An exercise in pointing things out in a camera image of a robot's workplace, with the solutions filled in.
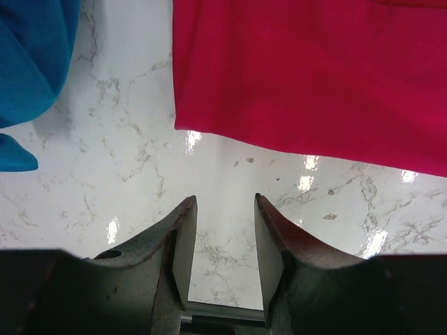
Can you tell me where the blue t shirt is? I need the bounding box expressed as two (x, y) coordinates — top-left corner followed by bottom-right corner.
(0, 0), (81, 173)

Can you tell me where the magenta t shirt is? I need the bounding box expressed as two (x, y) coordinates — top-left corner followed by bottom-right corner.
(173, 1), (446, 177)

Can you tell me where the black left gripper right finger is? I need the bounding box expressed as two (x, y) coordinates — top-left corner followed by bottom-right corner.
(254, 194), (364, 334)

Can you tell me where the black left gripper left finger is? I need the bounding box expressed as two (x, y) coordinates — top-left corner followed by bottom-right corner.
(92, 196), (198, 334)

